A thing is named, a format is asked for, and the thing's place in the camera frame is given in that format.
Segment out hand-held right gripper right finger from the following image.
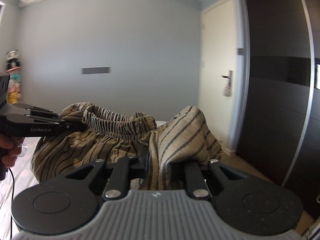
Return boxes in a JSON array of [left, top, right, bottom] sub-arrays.
[[169, 159, 248, 201]]

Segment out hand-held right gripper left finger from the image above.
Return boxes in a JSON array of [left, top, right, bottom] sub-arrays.
[[65, 146, 151, 201]]

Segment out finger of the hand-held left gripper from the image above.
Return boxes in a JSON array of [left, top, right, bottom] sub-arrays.
[[27, 116, 87, 133], [24, 108, 61, 120]]

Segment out tan striped pants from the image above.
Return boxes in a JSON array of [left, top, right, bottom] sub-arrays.
[[30, 102, 223, 192]]

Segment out person's left hand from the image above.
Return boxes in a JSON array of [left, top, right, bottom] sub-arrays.
[[0, 134, 25, 168]]

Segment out clear tube of plush toys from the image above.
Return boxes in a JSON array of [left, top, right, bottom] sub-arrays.
[[7, 67, 23, 105]]

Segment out bed with pink-dotted sheet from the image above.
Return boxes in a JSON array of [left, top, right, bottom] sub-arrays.
[[0, 121, 173, 240]]

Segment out panda plush toy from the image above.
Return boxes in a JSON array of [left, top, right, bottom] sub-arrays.
[[5, 50, 21, 72]]

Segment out dark sliding wardrobe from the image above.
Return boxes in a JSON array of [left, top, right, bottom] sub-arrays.
[[236, 0, 320, 220]]

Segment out cream door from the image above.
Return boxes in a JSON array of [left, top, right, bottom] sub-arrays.
[[201, 0, 242, 153]]

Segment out grey wall switch panel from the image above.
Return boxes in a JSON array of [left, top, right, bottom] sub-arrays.
[[81, 66, 111, 75]]

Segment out black cable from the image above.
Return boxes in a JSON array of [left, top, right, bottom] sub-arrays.
[[8, 167, 16, 240]]

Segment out metal door handle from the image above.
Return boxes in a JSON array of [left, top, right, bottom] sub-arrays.
[[221, 69, 234, 81]]

